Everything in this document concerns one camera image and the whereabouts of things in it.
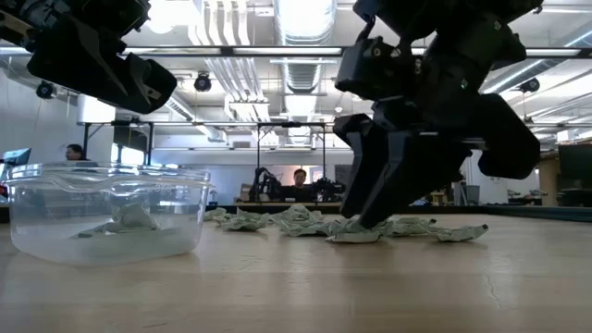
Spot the grey waste bin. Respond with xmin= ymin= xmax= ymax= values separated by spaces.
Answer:
xmin=464 ymin=184 xmax=482 ymax=206

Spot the monitor with blue screen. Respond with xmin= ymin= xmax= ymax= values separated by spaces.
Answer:
xmin=2 ymin=147 xmax=32 ymax=167

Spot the white round column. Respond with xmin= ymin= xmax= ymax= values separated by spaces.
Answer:
xmin=462 ymin=148 xmax=510 ymax=205

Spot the clear plastic container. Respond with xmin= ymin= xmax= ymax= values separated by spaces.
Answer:
xmin=3 ymin=161 xmax=213 ymax=267

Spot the black ceiling spotlight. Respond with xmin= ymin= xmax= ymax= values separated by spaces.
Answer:
xmin=35 ymin=80 xmax=57 ymax=101
xmin=518 ymin=76 xmax=541 ymax=94
xmin=192 ymin=71 xmax=214 ymax=93

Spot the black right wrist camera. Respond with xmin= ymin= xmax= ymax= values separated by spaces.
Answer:
xmin=335 ymin=35 xmax=420 ymax=102

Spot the black computer monitor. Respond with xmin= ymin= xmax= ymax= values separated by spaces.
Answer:
xmin=558 ymin=143 xmax=592 ymax=191

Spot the silver ventilation duct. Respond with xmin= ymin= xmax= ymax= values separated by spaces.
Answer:
xmin=272 ymin=0 xmax=339 ymax=145

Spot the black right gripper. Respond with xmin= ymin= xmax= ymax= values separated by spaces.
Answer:
xmin=332 ymin=41 xmax=541 ymax=230

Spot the black overhead light beam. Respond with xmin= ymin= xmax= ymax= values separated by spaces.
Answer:
xmin=0 ymin=44 xmax=592 ymax=59

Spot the light wooden cabinet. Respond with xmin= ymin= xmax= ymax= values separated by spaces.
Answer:
xmin=537 ymin=152 xmax=561 ymax=207

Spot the black background rig frame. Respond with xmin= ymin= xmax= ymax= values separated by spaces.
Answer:
xmin=255 ymin=121 xmax=327 ymax=204
xmin=81 ymin=120 xmax=156 ymax=167

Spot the person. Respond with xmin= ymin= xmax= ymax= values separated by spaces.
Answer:
xmin=279 ymin=167 xmax=320 ymax=204
xmin=64 ymin=143 xmax=93 ymax=163

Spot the black aluminium rig frame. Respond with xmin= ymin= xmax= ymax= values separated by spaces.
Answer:
xmin=0 ymin=202 xmax=592 ymax=224

